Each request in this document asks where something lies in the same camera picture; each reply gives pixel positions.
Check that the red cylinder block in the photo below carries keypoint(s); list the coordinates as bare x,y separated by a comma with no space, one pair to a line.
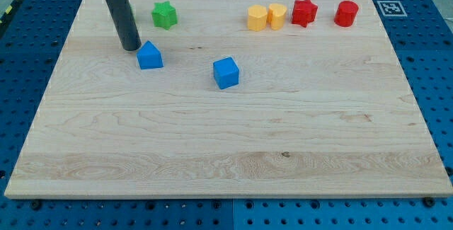
346,13

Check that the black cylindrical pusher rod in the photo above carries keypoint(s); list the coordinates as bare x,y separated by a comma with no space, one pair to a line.
122,16

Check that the blue cube block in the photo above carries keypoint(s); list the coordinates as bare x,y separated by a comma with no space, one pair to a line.
226,73

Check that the yellow pentagon block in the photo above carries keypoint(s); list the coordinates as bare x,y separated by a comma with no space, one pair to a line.
257,17

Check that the blue triangle block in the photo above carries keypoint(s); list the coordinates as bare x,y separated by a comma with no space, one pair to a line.
149,56

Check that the wooden board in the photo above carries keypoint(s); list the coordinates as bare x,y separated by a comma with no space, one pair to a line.
319,112

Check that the yellow heart block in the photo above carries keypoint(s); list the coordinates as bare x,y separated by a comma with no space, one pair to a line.
277,15

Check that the red star block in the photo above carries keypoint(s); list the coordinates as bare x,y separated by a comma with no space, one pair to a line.
304,12

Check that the white fiducial marker tag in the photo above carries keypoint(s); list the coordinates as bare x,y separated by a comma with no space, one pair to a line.
391,8

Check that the green star block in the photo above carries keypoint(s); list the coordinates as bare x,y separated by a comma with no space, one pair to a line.
164,15

